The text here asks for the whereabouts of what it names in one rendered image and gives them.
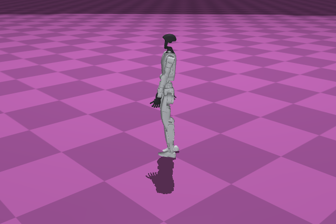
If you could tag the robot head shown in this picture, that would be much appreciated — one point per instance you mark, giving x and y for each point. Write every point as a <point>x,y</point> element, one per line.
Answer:
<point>169,38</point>

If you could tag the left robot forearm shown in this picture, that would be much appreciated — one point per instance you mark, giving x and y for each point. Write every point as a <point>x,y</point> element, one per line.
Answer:
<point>161,86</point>

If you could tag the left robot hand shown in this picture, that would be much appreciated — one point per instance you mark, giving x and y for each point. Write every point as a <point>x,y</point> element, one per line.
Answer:
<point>156,102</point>

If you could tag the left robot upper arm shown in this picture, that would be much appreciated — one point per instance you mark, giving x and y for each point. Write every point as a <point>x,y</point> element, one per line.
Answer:
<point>169,62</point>

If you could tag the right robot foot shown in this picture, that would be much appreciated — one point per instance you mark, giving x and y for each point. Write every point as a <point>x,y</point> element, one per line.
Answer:
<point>175,148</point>

